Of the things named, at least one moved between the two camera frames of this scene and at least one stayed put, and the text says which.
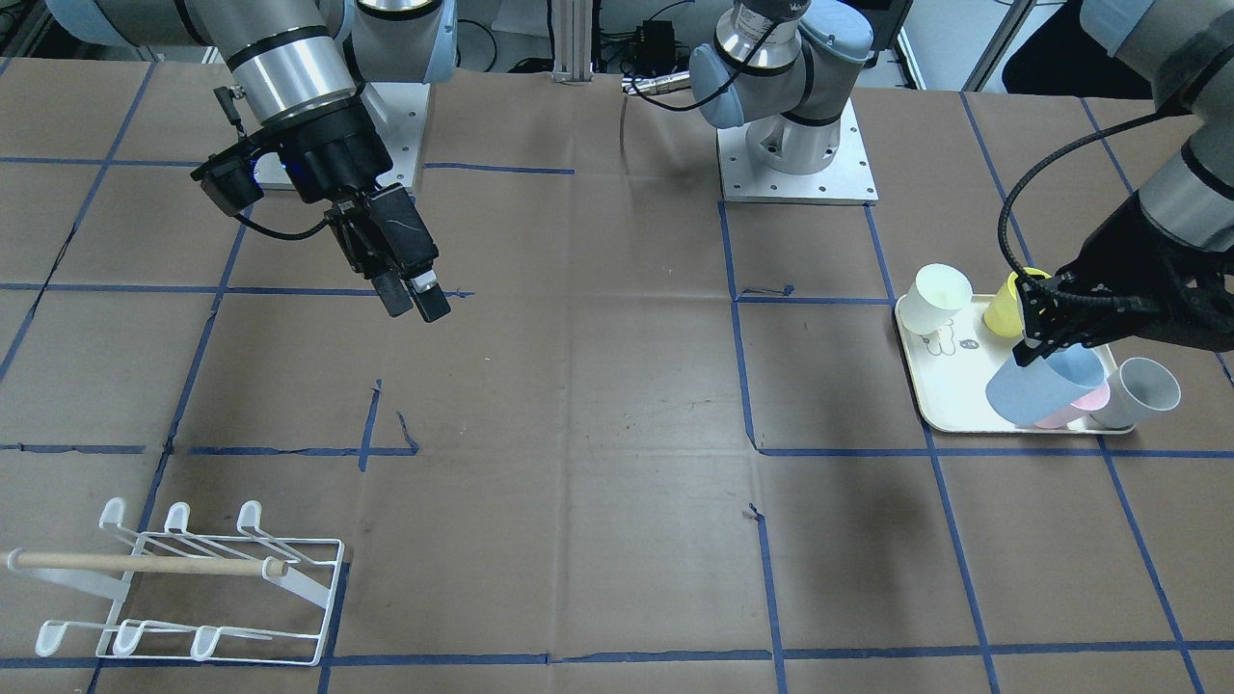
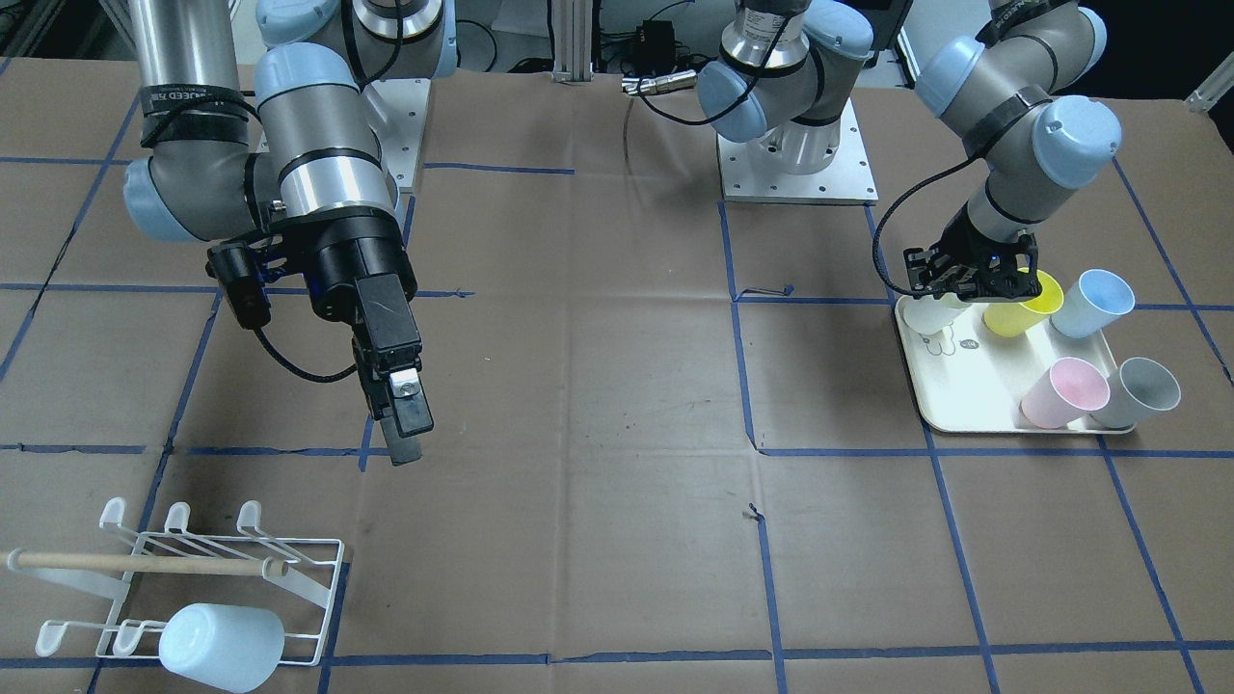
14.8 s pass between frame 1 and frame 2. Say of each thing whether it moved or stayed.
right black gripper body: moved
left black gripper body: moved
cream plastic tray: stayed
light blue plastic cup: moved
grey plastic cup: stayed
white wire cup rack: stayed
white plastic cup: stayed
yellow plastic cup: stayed
